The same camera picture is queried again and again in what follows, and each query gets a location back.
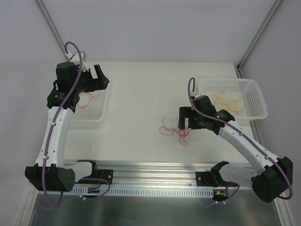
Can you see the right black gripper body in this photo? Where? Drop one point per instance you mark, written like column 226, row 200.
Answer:
column 191, row 117

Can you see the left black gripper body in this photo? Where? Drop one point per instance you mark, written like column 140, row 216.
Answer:
column 94, row 81

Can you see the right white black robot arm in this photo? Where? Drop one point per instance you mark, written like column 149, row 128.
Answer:
column 271, row 177

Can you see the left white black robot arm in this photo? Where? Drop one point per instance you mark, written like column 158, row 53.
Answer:
column 49, row 172

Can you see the left white plastic basket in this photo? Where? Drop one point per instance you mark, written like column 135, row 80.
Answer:
column 90, row 110

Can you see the white plastic basket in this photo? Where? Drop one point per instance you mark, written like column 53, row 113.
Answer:
column 90, row 110
column 242, row 98

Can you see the right white plastic basket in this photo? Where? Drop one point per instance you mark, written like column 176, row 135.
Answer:
column 242, row 98

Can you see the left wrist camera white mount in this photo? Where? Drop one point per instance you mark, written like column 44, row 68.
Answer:
column 76, row 60

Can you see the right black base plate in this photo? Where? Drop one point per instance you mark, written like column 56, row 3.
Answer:
column 205, row 178

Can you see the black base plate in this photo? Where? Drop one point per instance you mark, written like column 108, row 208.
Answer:
column 205, row 178
column 106, row 174

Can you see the aluminium mounting rail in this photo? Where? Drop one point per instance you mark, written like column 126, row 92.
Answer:
column 154, row 174

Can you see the left aluminium frame post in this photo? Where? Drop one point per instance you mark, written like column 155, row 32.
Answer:
column 51, row 25

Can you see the aluminium frame post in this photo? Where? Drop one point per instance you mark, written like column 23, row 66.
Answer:
column 262, row 28
column 51, row 25

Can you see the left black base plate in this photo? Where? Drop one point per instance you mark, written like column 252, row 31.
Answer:
column 106, row 174

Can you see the right aluminium frame post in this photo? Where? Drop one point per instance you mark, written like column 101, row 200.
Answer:
column 262, row 28

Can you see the white slotted cable duct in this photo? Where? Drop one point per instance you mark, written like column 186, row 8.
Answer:
column 144, row 191

